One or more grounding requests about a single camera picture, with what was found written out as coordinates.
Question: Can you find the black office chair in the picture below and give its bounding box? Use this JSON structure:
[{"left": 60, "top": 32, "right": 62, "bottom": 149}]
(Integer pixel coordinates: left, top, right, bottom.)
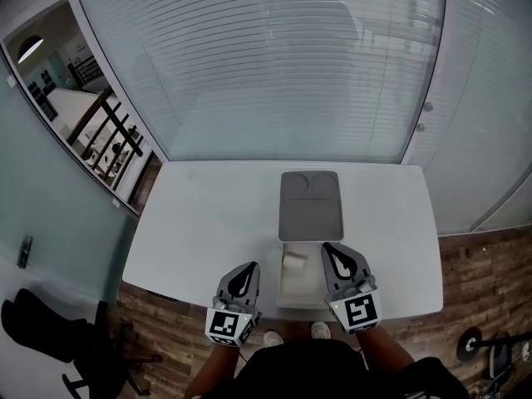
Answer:
[{"left": 0, "top": 287, "right": 164, "bottom": 397}]

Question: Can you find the person's left forearm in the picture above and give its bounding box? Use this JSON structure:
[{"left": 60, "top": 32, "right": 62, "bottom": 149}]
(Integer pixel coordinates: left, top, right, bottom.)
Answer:
[{"left": 181, "top": 344, "right": 243, "bottom": 399}]

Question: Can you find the frosted glass door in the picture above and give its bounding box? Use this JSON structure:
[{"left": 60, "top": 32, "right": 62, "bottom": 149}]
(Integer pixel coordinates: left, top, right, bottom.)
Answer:
[{"left": 0, "top": 52, "right": 141, "bottom": 303}]

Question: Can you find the black floor stand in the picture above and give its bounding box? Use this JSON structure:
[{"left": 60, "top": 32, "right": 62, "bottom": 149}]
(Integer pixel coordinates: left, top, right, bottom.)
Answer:
[{"left": 456, "top": 326, "right": 532, "bottom": 364}]

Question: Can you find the round pendant lamp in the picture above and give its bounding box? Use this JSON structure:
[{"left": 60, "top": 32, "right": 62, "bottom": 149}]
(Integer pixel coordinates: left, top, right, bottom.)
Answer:
[{"left": 17, "top": 36, "right": 45, "bottom": 63}]

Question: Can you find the small white item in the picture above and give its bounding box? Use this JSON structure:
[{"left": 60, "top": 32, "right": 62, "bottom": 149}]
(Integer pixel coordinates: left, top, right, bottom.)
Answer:
[{"left": 282, "top": 252, "right": 308, "bottom": 271}]

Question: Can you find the person's left white shoe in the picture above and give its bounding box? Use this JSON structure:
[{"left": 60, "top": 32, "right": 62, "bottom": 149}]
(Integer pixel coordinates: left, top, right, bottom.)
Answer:
[{"left": 262, "top": 329, "right": 285, "bottom": 348}]

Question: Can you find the person's right white shoe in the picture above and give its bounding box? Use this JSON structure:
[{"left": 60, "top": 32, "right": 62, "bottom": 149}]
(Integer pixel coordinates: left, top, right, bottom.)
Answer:
[{"left": 310, "top": 321, "right": 332, "bottom": 341}]

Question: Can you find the black stair railing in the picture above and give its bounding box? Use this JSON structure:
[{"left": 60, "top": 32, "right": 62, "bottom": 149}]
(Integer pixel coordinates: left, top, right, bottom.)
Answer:
[{"left": 65, "top": 54, "right": 145, "bottom": 183}]

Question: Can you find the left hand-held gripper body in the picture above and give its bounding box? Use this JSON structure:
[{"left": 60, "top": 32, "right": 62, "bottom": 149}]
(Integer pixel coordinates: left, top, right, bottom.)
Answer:
[{"left": 204, "top": 296, "right": 264, "bottom": 349}]

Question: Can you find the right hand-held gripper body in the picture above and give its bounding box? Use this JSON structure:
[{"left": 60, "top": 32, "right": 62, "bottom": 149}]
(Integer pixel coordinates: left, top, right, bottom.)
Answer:
[{"left": 323, "top": 275, "right": 383, "bottom": 336}]

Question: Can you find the grey door handle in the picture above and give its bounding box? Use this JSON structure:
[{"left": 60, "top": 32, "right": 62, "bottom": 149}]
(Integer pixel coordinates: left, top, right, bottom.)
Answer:
[{"left": 16, "top": 234, "right": 35, "bottom": 269}]

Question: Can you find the person's white shoe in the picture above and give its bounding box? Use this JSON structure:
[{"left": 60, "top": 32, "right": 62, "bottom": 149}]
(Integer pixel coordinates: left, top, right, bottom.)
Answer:
[
  {"left": 310, "top": 321, "right": 332, "bottom": 341},
  {"left": 262, "top": 329, "right": 285, "bottom": 348}
]

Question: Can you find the person's black clothing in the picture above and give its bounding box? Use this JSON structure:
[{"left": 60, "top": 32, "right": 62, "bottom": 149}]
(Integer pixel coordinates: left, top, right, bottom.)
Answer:
[{"left": 202, "top": 337, "right": 471, "bottom": 399}]

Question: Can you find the grey lidded white box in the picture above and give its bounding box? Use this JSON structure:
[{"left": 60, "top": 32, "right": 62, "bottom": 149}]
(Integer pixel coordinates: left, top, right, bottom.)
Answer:
[{"left": 274, "top": 170, "right": 347, "bottom": 309}]

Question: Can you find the person's right forearm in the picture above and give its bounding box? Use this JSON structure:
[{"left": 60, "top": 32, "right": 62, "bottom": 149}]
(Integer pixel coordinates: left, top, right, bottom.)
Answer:
[{"left": 356, "top": 328, "right": 417, "bottom": 374}]

